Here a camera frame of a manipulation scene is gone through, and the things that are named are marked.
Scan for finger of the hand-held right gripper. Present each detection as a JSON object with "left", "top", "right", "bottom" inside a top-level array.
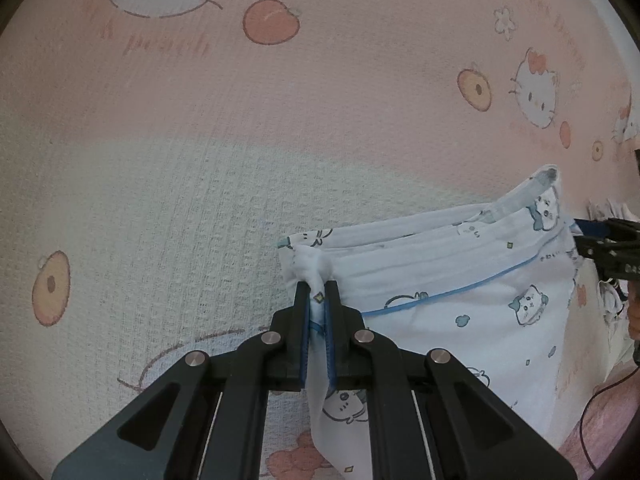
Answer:
[
  {"left": 570, "top": 216, "right": 640, "bottom": 241},
  {"left": 574, "top": 239, "right": 640, "bottom": 283}
]

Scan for black cable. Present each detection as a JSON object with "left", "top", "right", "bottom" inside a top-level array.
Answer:
[{"left": 579, "top": 362, "right": 640, "bottom": 468}]

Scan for person's right leg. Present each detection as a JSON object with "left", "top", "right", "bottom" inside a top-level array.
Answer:
[{"left": 555, "top": 372, "right": 640, "bottom": 480}]

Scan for pink cat print blanket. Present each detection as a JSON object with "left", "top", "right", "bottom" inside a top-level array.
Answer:
[{"left": 0, "top": 0, "right": 640, "bottom": 480}]

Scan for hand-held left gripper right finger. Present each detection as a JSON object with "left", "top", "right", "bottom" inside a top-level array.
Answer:
[{"left": 325, "top": 281, "right": 573, "bottom": 480}]

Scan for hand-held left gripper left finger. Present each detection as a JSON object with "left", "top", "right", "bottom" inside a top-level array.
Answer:
[{"left": 52, "top": 281, "right": 311, "bottom": 480}]

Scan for white cartoon print pants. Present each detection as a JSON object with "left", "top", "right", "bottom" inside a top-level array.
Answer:
[{"left": 277, "top": 164, "right": 581, "bottom": 480}]

